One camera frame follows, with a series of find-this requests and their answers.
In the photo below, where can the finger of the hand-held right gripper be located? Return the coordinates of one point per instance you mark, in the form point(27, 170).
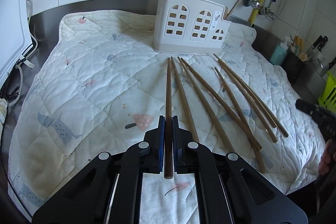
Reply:
point(305, 106)

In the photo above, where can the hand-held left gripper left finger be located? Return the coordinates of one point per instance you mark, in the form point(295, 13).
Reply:
point(161, 145)

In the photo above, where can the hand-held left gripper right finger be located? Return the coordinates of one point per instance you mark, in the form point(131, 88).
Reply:
point(176, 145)

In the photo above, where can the bunch of brown chopsticks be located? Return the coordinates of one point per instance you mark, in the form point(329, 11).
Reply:
point(183, 96)

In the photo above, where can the brown wooden chopstick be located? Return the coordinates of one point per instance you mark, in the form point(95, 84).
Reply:
point(235, 5)
point(168, 95)

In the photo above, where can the white plastic chopstick holder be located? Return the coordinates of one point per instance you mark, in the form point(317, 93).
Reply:
point(183, 47)

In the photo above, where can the person's right hand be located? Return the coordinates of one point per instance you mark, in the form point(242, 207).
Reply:
point(326, 158)

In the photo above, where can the green plastic rack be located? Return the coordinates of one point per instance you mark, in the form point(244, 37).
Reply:
point(328, 92)

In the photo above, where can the black utensil container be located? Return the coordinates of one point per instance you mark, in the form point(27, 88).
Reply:
point(294, 69)

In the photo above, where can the wooden spoon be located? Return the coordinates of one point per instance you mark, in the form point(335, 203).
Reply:
point(303, 56)

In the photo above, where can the teal pump bottle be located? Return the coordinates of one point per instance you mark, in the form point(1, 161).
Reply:
point(279, 53)

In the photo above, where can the white quilted printed mat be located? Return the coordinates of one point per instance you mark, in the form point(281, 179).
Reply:
point(92, 82)

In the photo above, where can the metal valve with red knob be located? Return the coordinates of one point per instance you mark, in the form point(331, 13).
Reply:
point(252, 4)

